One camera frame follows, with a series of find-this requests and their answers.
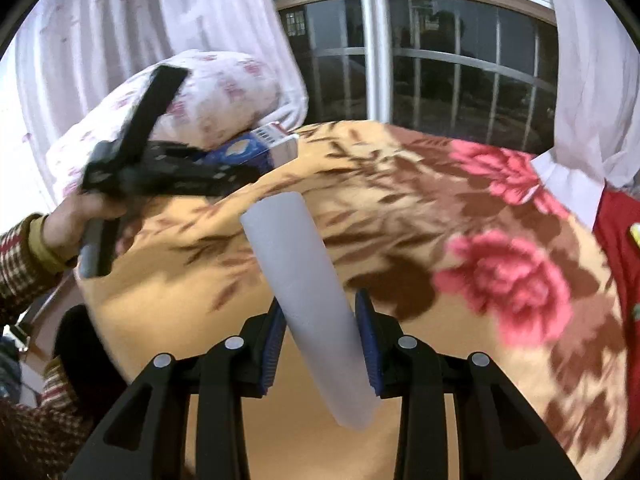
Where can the floral fleece blanket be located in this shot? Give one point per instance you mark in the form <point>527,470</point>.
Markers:
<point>400,235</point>

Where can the person's plaid clothing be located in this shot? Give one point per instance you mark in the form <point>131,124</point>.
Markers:
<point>35,430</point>

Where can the metal window grille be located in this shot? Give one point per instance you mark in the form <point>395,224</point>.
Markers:
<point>450,75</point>

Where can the white cloth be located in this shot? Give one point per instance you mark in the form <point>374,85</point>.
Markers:
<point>570,185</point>

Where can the blue and white carton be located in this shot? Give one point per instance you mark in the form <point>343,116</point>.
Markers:
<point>250,149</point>

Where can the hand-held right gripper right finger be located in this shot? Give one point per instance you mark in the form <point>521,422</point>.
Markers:
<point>371,355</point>

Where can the person's left hand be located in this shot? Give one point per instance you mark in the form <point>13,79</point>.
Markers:
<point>67,222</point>

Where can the plain white curtain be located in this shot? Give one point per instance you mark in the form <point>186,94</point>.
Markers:
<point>590,70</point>

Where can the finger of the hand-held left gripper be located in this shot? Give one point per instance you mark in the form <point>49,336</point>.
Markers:
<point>200,177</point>
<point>152,110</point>

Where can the pink floral pillow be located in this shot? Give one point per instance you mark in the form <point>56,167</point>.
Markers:
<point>200,105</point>

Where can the white window frame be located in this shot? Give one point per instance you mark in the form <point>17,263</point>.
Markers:
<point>375,50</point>

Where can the red cloth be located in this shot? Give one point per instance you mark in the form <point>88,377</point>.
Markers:
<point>620,250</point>

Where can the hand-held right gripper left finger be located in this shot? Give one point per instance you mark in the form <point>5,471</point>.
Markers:
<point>267,355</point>

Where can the person's left forearm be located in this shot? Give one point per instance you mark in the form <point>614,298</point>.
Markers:
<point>25,260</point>

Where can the white plastic tube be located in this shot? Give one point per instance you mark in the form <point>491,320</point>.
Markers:
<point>310,300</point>

